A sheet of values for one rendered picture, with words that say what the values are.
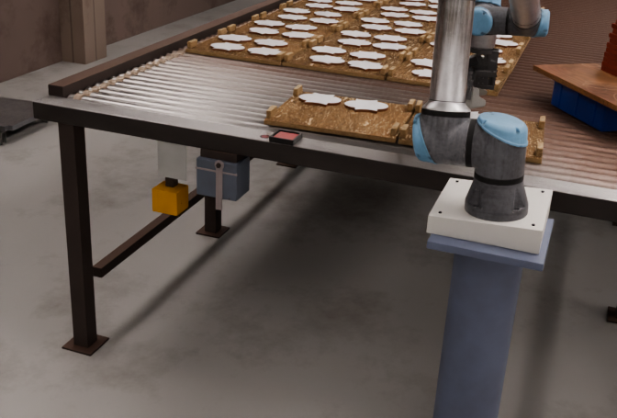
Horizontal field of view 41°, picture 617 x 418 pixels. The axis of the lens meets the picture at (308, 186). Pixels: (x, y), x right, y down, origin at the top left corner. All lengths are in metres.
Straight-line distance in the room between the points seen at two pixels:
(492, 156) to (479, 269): 0.28
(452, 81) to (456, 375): 0.75
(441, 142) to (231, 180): 0.77
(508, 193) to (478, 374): 0.49
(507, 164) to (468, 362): 0.53
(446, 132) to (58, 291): 2.02
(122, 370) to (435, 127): 1.54
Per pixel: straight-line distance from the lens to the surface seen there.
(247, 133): 2.46
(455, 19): 1.96
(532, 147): 2.48
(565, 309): 3.59
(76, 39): 6.88
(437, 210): 2.02
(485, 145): 1.94
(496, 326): 2.11
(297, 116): 2.57
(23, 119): 5.21
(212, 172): 2.50
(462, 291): 2.08
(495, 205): 1.97
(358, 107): 2.66
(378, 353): 3.11
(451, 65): 1.96
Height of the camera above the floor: 1.72
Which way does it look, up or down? 23 degrees down
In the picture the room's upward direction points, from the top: 3 degrees clockwise
